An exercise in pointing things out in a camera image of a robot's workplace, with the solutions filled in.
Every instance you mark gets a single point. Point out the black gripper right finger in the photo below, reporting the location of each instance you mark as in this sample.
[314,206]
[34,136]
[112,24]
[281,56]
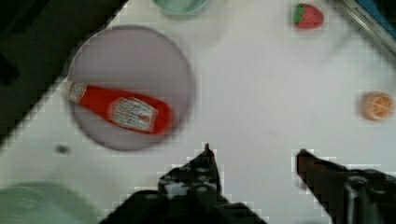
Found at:
[349,196]

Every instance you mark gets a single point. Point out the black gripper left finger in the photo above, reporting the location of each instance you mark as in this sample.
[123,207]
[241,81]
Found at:
[190,194]

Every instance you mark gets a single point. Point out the light green mug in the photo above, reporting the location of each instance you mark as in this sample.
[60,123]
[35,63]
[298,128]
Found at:
[181,7]

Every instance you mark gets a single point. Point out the red ketchup bottle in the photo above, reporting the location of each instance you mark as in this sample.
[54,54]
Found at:
[125,109]

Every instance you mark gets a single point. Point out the toy orange half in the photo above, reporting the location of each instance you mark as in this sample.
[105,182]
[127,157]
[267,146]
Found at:
[376,105]

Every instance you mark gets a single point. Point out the purple round plate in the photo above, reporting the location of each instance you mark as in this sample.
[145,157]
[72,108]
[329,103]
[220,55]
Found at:
[138,59]

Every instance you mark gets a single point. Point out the green perforated colander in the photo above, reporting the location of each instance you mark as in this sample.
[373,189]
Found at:
[44,203]

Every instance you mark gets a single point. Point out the silver toaster oven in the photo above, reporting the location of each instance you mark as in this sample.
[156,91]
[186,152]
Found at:
[376,17]

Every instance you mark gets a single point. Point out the toy strawberry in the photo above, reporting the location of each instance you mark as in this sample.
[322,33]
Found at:
[307,17]

